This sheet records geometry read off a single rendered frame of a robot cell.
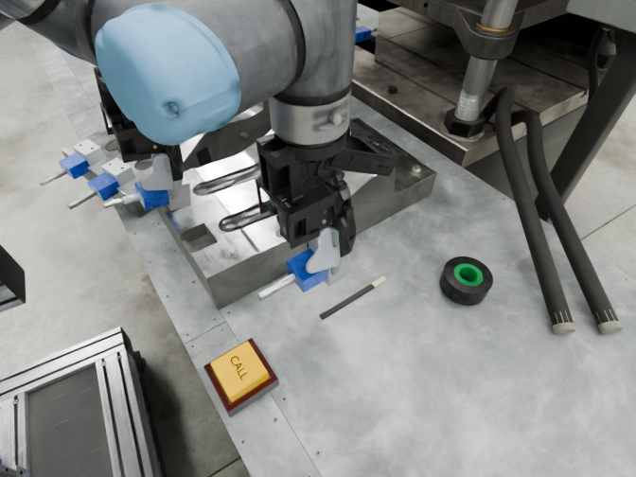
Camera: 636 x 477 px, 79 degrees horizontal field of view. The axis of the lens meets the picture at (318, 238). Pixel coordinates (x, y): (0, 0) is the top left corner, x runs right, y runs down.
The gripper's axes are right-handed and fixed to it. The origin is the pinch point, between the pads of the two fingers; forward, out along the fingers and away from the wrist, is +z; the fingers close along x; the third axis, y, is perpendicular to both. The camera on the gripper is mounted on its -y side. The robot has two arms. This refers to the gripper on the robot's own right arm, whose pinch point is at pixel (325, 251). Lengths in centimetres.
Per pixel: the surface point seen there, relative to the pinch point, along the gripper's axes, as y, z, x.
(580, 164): -78, 18, 1
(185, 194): 10.3, 3.2, -26.1
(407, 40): -79, 10, -64
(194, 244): 12.8, 8.7, -19.9
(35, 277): 63, 95, -124
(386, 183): -21.0, 4.8, -10.0
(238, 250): 8.1, 6.0, -12.2
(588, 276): -37.8, 11.0, 21.9
